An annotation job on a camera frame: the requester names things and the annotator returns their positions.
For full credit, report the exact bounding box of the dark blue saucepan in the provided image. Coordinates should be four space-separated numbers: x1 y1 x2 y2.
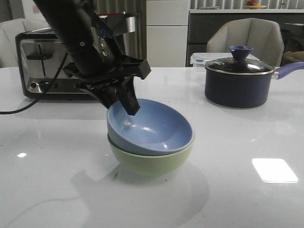
205 62 304 108

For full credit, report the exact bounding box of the beige upholstered chair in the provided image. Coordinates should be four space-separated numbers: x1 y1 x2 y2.
206 18 284 67

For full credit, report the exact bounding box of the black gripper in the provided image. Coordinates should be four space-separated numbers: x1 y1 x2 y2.
63 56 151 116

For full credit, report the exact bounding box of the green bowl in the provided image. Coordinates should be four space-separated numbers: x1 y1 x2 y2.
107 137 194 176

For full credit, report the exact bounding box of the brown cushioned seat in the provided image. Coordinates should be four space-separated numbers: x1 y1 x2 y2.
282 51 304 66

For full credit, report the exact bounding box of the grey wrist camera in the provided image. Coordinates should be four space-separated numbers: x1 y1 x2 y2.
98 12 138 35

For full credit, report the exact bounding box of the clear plastic food container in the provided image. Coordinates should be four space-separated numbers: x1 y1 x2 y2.
190 52 259 68

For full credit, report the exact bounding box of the white refrigerator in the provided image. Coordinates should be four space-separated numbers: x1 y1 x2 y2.
146 0 190 67

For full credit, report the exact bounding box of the black silver toaster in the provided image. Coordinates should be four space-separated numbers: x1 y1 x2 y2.
15 28 94 100

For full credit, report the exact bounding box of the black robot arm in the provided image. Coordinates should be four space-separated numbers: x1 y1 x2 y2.
35 0 151 115

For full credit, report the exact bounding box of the glass lid purple knob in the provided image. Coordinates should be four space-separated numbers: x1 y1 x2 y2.
205 46 275 76

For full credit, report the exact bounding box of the blue bowl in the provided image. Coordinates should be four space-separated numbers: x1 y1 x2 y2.
107 99 194 156

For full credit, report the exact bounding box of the white armchair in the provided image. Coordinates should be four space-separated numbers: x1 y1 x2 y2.
0 19 49 68

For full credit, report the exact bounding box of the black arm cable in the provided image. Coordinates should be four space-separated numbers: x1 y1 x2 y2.
0 51 69 115

